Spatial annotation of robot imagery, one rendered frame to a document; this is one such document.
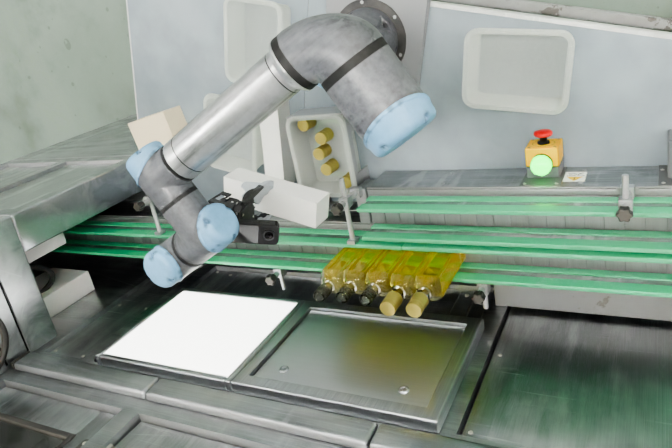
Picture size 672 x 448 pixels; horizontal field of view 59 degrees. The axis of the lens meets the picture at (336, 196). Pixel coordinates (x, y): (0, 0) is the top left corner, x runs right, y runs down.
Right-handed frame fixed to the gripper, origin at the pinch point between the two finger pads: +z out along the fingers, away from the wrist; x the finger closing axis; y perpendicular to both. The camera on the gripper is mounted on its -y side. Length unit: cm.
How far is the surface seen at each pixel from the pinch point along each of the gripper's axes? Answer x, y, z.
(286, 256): 27.5, 6.5, 18.2
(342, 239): 14.7, -11.2, 15.1
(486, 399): 23, -55, -10
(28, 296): 40, 65, -19
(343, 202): 2.6, -12.1, 11.8
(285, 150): 2.3, 14.8, 30.2
